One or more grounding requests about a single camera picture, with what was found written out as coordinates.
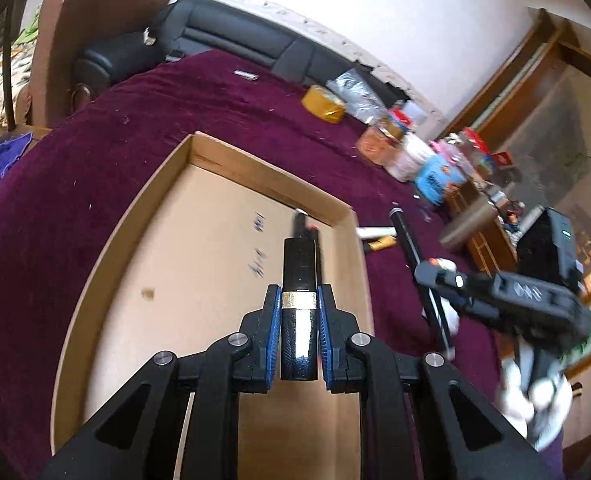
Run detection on black lipstick tube gold band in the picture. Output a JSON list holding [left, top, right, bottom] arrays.
[[282, 236, 321, 382]]

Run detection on white plastic jar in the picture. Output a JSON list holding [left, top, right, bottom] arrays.
[[388, 132, 433, 183]]

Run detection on low wooden cabinet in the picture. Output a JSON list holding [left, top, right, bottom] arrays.
[[440, 180, 521, 281]]

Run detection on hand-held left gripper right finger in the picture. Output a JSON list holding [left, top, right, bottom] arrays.
[[317, 284, 561, 480]]

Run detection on orange filled plastic jar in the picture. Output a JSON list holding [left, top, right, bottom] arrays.
[[355, 122, 406, 166]]

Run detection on white tube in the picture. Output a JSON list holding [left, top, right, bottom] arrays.
[[355, 226, 397, 240]]

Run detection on shallow cardboard box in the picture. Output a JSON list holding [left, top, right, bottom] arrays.
[[50, 131, 376, 480]]

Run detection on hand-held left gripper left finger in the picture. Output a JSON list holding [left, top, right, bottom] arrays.
[[38, 284, 283, 480]]

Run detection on black leather sofa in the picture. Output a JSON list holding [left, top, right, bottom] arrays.
[[73, 0, 411, 106]]

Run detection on blue labelled plastic jar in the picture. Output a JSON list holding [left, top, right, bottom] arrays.
[[414, 145, 469, 206]]

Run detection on brown armchair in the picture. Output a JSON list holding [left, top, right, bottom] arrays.
[[28, 0, 176, 128]]

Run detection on wooden glass display cabinet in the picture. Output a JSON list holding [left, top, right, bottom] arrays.
[[445, 7, 591, 311]]

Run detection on silver plastic bag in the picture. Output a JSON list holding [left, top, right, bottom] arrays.
[[325, 67, 383, 123]]

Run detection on black metal post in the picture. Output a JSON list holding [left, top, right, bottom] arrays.
[[3, 5, 19, 128]]

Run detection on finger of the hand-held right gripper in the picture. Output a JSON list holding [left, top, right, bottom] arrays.
[[414, 258, 496, 318]]

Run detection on blue cloth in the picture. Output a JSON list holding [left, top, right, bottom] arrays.
[[0, 135, 31, 186]]

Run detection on yellow tape roll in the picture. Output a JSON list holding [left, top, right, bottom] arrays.
[[301, 85, 347, 124]]

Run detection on red lid jar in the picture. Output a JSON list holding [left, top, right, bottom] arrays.
[[383, 107, 416, 138]]

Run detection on person's right hand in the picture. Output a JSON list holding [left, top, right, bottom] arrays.
[[498, 345, 573, 451]]

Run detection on maroon tablecloth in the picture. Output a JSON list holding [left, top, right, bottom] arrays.
[[0, 49, 566, 480]]

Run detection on long black pen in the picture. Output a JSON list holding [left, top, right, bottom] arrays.
[[389, 207, 456, 361]]

